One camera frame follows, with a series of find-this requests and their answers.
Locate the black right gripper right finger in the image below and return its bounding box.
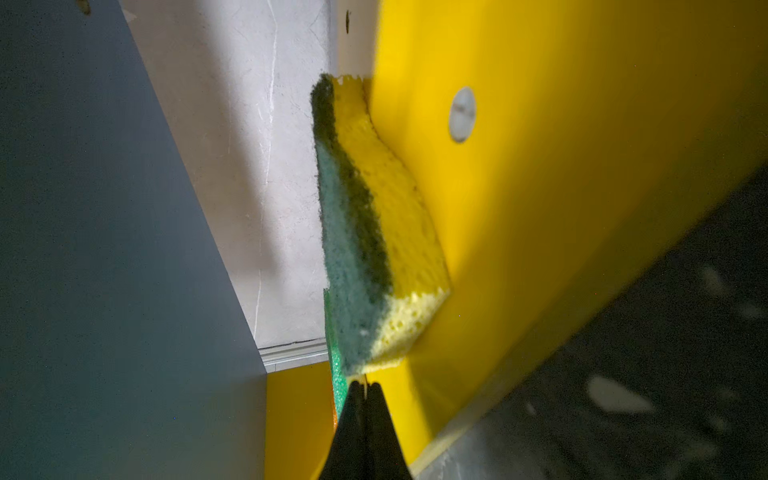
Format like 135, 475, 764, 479
365, 383, 413, 480

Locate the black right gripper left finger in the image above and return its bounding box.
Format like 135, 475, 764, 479
319, 381, 366, 480

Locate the bright green sponge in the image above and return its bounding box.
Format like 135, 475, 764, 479
323, 289, 348, 426

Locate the dark green wavy sponge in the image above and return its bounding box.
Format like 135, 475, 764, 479
311, 74, 451, 377

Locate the blue lower shelf board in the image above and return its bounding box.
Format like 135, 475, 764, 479
1, 1, 266, 479

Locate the yellow shelf unit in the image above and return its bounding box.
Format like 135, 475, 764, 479
263, 0, 768, 480

